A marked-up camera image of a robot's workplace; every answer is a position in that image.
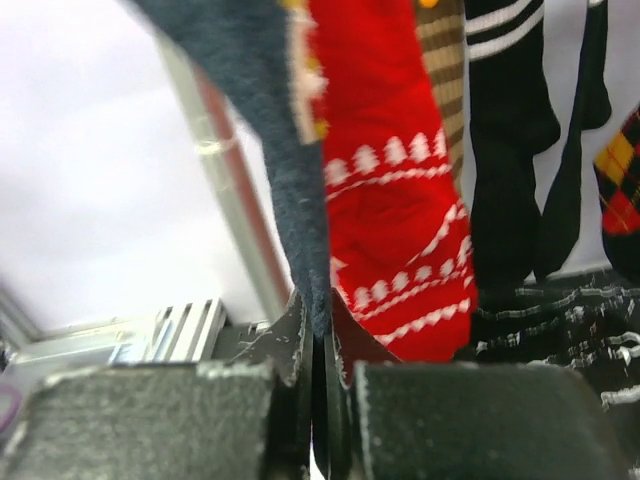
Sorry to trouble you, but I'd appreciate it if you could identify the thin black hanging sock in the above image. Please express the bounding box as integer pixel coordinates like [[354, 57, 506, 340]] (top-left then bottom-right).
[[533, 1, 612, 281]]

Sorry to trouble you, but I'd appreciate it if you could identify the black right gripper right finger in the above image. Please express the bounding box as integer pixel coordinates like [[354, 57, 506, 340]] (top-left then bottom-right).
[[324, 298, 633, 479]]

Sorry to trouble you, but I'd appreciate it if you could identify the white drying rack stand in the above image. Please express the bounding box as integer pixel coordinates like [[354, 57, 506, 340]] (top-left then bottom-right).
[[154, 31, 290, 322]]

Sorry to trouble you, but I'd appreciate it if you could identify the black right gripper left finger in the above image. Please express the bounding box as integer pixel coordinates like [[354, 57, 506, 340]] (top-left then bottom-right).
[[1, 296, 313, 479]]

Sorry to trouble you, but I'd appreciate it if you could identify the black white-striped hanging sock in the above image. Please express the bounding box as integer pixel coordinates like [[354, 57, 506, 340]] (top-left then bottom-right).
[[464, 0, 560, 289]]

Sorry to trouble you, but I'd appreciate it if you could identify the argyle patterned sock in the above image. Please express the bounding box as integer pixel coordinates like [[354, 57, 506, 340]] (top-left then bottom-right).
[[594, 109, 639, 282]]

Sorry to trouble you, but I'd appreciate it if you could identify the red sock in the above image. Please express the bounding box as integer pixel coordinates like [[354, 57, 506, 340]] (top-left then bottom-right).
[[287, 1, 477, 362]]

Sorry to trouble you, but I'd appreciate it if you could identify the brown striped sock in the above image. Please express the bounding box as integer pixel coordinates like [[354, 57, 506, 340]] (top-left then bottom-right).
[[413, 0, 465, 190]]

